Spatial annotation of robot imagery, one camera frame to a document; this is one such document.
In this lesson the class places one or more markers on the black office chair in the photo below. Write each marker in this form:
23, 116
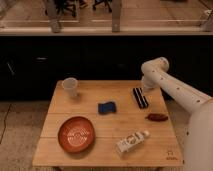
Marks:
65, 5

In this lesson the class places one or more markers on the blue sponge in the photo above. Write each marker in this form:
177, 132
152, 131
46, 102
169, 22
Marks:
108, 107

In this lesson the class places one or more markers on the grey metal post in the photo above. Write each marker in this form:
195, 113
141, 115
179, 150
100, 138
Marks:
52, 15
116, 12

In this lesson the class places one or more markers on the cream gripper block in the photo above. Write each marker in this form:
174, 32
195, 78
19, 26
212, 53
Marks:
146, 89

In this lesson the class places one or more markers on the dark red oblong object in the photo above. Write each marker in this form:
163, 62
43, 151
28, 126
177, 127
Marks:
157, 117

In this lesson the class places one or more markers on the white small bottle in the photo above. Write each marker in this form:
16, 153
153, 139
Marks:
128, 143

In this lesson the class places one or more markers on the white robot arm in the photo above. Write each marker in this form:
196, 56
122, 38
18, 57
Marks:
198, 149

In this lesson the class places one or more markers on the clear plastic cup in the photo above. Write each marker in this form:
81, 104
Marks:
70, 86

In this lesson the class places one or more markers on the orange patterned plate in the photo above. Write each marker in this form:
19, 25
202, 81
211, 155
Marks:
76, 134

